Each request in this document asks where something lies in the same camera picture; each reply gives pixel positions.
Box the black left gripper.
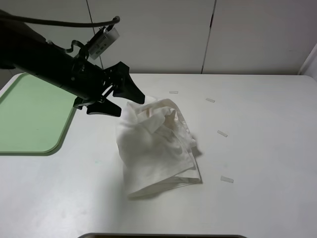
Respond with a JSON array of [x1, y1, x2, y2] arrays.
[[70, 58, 145, 117]]

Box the white short sleeve t-shirt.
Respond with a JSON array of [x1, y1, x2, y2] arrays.
[[116, 96, 202, 198]]

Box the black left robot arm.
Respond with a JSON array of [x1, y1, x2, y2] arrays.
[[0, 20, 145, 117]]

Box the green plastic tray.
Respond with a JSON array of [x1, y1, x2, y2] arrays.
[[0, 73, 76, 155]]

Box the clear tape marker upper right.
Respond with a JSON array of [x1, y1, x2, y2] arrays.
[[206, 98, 215, 103]]

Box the clear tape marker middle right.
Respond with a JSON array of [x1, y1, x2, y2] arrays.
[[217, 130, 228, 137]]

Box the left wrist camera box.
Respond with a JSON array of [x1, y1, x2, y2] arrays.
[[86, 25, 119, 60]]

